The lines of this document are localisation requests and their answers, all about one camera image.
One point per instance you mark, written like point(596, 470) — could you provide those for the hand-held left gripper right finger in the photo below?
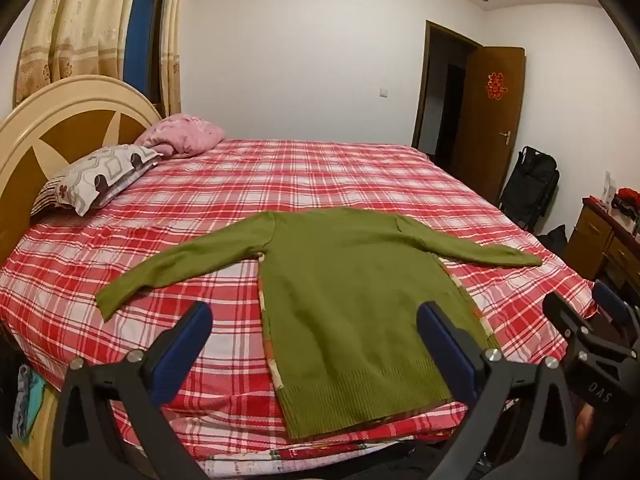
point(445, 346)

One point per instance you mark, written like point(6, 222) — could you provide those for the grey patterned pillow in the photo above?
point(100, 175)

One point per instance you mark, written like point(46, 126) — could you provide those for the floral patterned cloth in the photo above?
point(272, 360)

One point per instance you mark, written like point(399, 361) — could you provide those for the red paper door decoration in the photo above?
point(495, 87)

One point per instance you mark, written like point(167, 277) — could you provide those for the white card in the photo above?
point(609, 187)

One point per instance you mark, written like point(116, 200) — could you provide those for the pink pillow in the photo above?
point(185, 132)

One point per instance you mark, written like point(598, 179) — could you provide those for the cream and brown headboard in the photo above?
point(75, 105)

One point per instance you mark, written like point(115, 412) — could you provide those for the brown wooden dresser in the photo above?
point(595, 240)

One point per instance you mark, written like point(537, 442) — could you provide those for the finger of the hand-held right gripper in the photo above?
point(562, 312)
point(612, 305)

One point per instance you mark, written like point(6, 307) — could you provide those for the dark wooden door frame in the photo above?
point(427, 85)

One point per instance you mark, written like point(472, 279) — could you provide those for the bed with red plaid sheet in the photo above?
point(325, 175)

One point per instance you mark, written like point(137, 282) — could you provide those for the narrow beige floral curtain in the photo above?
point(174, 35)

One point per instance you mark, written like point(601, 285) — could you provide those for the red items on dresser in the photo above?
point(627, 200)

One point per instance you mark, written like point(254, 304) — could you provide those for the green knit sweater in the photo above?
point(350, 310)

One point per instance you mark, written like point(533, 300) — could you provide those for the wide beige floral curtain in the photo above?
point(75, 25)

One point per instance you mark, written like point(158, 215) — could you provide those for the brown wooden door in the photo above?
point(480, 150)

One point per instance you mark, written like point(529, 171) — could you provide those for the small black bag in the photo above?
point(554, 242)

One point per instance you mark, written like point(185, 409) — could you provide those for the large black bag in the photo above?
point(530, 185)

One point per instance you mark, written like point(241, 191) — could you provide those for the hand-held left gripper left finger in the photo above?
point(186, 340)

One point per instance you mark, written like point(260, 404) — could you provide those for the pile of clothes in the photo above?
point(27, 400)

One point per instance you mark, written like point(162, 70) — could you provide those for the window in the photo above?
point(142, 35)

